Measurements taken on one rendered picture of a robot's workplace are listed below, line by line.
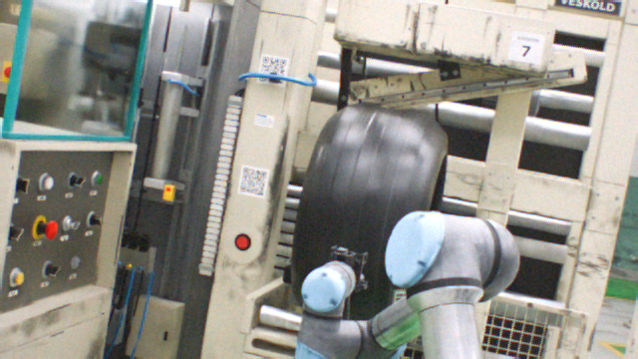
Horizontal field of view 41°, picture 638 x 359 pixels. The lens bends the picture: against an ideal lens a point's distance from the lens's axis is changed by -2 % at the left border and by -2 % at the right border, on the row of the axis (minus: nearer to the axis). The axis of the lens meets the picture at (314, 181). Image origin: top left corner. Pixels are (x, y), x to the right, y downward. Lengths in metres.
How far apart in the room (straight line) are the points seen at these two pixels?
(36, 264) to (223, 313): 0.58
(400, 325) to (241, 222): 0.79
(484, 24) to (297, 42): 0.54
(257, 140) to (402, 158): 0.42
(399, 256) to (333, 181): 0.72
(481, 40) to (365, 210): 0.68
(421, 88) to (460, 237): 1.31
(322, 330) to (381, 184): 0.50
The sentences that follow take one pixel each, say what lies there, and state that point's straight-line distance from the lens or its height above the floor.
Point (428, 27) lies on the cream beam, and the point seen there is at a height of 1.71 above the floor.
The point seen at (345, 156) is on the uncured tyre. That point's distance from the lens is 2.04.
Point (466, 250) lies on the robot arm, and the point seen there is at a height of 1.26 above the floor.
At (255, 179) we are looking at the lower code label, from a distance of 2.26.
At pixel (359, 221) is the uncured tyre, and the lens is 2.00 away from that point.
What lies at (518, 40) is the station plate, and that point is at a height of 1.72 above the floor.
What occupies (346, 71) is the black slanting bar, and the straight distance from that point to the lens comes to 2.57.
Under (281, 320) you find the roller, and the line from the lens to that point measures 2.20.
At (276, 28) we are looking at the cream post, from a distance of 2.27.
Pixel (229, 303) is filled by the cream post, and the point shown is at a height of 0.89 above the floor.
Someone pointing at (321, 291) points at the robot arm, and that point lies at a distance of 1.59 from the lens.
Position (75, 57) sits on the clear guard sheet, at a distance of 1.91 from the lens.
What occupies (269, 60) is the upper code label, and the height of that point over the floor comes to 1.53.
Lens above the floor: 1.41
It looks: 4 degrees down
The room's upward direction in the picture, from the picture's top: 10 degrees clockwise
